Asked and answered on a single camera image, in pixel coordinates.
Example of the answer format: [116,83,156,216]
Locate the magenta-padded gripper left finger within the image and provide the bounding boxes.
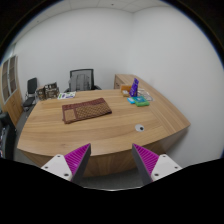
[40,143,92,185]

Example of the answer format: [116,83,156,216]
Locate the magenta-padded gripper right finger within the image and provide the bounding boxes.
[131,143,183,186]

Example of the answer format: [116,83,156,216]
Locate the brown patterned towel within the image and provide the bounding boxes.
[61,97,113,125]

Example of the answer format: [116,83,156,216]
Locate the green box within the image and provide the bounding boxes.
[134,96,150,108]

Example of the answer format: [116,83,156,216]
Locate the printed white paper sheet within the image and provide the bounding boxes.
[57,91,77,100]

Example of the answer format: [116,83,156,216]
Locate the large brown cardboard box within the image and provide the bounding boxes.
[45,87,61,100]

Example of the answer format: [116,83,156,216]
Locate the purple standing card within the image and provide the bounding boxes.
[129,77,140,98]

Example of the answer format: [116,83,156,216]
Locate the black sofa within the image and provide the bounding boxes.
[0,111,17,160]

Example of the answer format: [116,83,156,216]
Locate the orange box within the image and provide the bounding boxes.
[120,84,133,95]

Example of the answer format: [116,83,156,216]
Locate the dark brown cardboard box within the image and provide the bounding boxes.
[35,86,47,101]

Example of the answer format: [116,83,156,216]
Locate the grey backpack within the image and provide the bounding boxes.
[75,73,90,92]

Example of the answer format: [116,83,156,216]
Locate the flat black cardboard box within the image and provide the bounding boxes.
[44,82,58,90]

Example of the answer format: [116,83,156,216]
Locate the low wooden side cabinet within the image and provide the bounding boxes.
[113,73,134,90]

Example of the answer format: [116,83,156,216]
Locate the black mesh office chair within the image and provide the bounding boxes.
[64,68,102,93]

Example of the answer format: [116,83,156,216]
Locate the small black visitor chair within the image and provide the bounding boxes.
[22,77,39,108]

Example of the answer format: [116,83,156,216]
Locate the wooden cabinet with glass doors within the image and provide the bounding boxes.
[0,54,24,127]

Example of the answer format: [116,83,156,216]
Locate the round desk cable grommet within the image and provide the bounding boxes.
[134,123,146,132]

